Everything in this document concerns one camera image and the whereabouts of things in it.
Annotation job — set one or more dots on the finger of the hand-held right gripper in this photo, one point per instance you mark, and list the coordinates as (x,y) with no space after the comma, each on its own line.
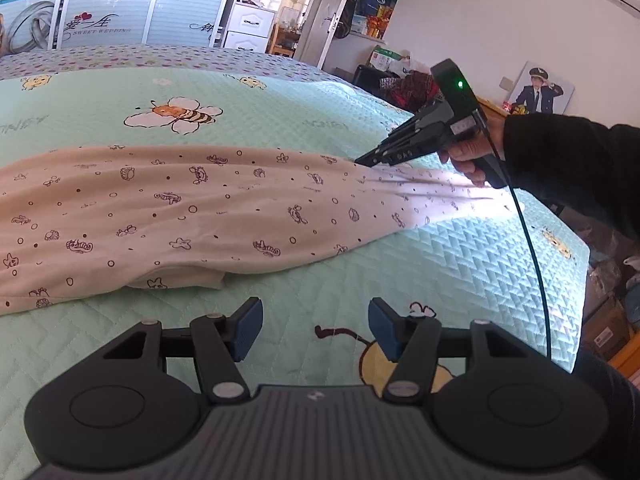
(420,125)
(377,156)

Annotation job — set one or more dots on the green bee-print quilt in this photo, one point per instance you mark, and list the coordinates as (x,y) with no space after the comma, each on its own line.
(300,110)

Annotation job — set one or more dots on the pink patterned cloth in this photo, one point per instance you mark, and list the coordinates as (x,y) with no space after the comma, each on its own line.
(200,210)

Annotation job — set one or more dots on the black armchair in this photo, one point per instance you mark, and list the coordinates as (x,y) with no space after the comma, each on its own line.
(370,77)

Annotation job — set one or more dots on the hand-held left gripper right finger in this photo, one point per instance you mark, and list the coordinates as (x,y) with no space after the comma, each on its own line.
(382,327)

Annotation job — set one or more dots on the red jar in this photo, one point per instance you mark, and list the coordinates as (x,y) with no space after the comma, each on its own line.
(508,107)

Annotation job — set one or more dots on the green white cardboard box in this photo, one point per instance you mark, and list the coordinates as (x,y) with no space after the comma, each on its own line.
(382,57)

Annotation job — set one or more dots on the uniform portrait photo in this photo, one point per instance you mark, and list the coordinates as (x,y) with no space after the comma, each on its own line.
(540,95)

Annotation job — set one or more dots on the brown cardboard box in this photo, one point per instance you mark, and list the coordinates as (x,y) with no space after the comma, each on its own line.
(607,327)

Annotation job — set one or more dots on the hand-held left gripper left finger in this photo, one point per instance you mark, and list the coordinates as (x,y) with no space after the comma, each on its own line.
(248,327)

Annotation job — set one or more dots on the pile of dark red clothes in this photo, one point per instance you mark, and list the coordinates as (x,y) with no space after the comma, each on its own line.
(415,90)

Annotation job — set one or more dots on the wall switch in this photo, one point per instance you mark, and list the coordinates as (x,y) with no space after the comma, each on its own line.
(506,83)

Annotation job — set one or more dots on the white room door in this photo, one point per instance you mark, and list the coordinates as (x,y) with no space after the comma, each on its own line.
(325,20)

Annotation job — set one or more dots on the person's right hand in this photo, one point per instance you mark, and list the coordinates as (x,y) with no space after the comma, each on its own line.
(465,155)

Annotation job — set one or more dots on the wooden desk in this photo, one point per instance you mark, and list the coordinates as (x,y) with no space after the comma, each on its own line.
(492,110)

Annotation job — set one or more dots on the sliding-door wardrobe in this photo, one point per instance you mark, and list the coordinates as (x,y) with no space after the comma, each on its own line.
(125,20)

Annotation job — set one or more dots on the white drawer shelf unit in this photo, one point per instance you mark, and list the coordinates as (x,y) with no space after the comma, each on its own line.
(250,22)

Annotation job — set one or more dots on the wooden dining chair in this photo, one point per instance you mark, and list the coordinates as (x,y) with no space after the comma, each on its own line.
(285,42)

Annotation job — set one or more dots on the person's right forearm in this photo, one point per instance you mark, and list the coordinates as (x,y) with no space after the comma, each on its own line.
(565,160)

